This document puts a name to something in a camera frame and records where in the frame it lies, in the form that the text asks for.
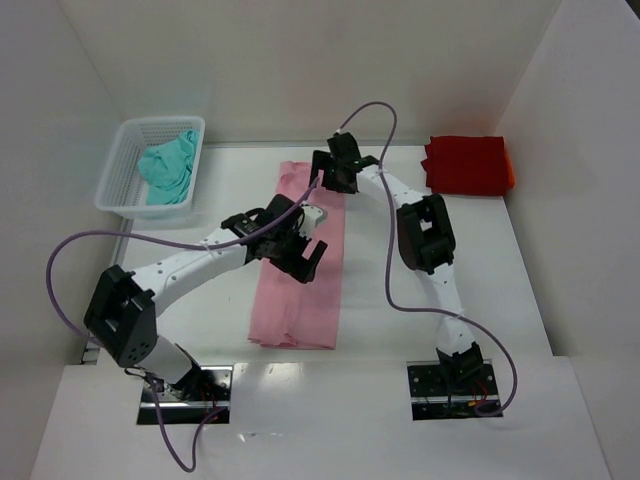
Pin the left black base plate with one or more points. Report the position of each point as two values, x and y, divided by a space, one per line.
213 398

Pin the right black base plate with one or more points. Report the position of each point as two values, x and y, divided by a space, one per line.
432 398

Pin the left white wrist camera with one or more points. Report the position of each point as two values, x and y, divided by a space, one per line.
313 216

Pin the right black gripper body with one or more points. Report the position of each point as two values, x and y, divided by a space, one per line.
336 170

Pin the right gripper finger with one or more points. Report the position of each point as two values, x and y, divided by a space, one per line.
320 161
339 185

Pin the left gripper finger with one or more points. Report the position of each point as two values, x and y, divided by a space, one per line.
287 263
308 266

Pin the red folded t shirt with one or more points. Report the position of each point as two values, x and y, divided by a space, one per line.
472 166

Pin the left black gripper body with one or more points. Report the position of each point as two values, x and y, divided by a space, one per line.
288 257

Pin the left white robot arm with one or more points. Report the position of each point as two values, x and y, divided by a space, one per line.
125 306

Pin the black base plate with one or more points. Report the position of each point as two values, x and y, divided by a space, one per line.
432 398
213 398

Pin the teal t shirt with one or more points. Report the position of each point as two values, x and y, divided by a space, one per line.
168 168

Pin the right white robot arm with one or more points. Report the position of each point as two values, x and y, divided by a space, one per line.
425 241

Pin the white plastic basket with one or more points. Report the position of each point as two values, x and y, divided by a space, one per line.
121 188

